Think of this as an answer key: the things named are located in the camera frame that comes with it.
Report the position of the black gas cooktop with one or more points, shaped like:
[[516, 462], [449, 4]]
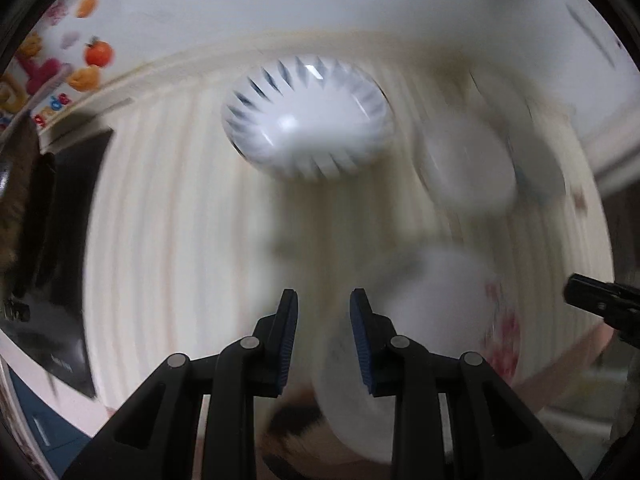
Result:
[[65, 260]]

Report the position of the white floral plate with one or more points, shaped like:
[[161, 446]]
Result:
[[440, 300]]

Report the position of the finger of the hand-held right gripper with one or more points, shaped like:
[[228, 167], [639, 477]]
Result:
[[600, 296]]

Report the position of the striped cat print tablecloth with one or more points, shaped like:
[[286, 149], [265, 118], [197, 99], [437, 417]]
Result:
[[190, 240]]

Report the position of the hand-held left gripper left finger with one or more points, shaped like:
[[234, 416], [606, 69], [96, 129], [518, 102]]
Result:
[[287, 342]]

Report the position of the white bowl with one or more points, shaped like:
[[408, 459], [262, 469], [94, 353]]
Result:
[[470, 170]]

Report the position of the blue striped white plate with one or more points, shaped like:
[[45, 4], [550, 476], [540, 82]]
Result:
[[300, 125]]

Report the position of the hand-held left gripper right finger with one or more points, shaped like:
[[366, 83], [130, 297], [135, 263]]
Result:
[[359, 342]]

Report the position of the colourful wall stickers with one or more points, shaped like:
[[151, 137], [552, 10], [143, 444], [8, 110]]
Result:
[[92, 52]]

